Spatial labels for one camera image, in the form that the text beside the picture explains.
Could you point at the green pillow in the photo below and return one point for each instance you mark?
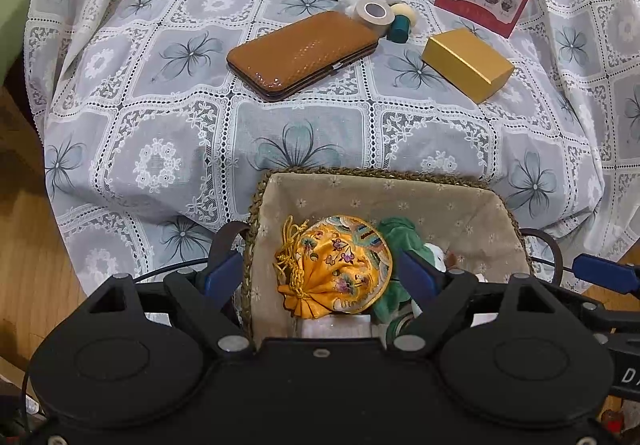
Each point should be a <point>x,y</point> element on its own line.
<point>15,0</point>

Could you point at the teal cylinder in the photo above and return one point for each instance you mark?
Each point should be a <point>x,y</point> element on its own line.
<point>400,31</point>

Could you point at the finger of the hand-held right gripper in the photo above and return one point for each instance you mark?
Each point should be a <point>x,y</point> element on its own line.
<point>605,270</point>

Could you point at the brown leather case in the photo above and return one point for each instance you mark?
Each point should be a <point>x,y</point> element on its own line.
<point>295,55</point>

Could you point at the green velvet cloth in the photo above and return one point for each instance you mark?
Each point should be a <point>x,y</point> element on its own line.
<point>400,230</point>

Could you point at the beige tape roll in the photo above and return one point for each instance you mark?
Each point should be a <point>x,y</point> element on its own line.
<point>387,19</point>

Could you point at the white tissue packet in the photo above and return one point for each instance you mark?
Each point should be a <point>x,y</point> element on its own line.
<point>335,327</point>

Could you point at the yellow embroidered pouch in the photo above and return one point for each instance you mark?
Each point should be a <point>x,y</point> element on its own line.
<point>335,265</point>

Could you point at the woven basket with fabric lining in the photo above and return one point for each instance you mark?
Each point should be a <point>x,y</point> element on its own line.
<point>350,197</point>

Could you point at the gold box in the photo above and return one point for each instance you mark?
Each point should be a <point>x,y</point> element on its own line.
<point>465,60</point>

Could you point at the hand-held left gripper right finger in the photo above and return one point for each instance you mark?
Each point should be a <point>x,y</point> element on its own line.
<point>415,275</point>

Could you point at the cream ball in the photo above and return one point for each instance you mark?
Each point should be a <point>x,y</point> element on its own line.
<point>406,12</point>

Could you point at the green tape roll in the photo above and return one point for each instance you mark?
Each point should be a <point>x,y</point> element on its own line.
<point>397,327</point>

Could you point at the white floral lace cloth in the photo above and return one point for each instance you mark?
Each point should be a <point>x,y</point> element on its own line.
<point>150,100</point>

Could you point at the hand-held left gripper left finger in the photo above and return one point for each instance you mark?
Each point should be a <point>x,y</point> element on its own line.
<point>222,270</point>

